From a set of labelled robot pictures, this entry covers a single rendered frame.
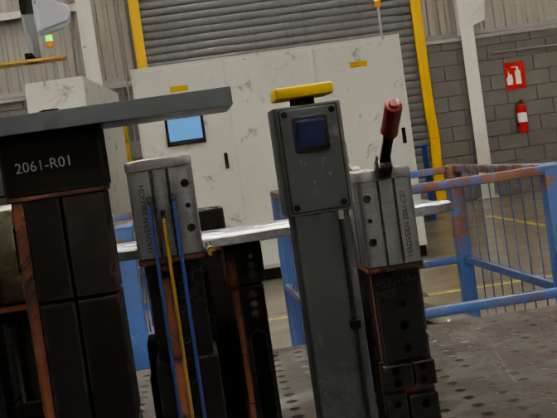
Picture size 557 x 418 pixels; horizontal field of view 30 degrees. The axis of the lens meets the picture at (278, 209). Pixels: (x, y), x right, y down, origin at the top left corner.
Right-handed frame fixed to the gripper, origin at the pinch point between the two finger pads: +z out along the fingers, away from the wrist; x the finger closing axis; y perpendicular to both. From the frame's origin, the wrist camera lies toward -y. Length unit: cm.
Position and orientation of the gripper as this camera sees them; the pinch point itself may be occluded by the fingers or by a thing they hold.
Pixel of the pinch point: (31, 48)
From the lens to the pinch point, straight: 134.8
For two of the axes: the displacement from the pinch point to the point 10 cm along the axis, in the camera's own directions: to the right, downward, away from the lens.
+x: -1.9, -0.3, 9.8
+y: 9.7, -1.4, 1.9
